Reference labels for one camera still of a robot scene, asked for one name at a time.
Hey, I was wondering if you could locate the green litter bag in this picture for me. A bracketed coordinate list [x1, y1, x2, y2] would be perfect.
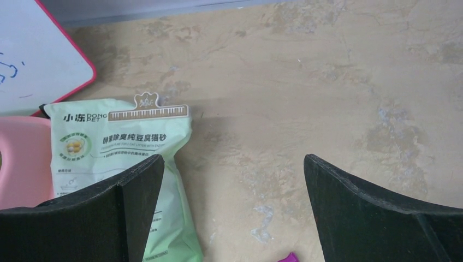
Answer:
[43, 99, 203, 261]

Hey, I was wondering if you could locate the pink green litter box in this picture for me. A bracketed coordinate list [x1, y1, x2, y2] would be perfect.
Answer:
[1, 116, 54, 210]

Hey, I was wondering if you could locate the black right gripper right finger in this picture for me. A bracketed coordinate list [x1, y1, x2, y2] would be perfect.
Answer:
[304, 154, 462, 261]

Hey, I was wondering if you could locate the whiteboard with pink frame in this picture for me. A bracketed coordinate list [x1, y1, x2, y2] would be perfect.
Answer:
[1, 1, 97, 116]

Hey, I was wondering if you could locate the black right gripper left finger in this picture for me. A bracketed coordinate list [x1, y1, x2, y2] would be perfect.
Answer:
[1, 154, 164, 261]

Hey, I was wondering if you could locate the purple plastic scoop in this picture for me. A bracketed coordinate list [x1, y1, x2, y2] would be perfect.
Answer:
[278, 252, 300, 262]

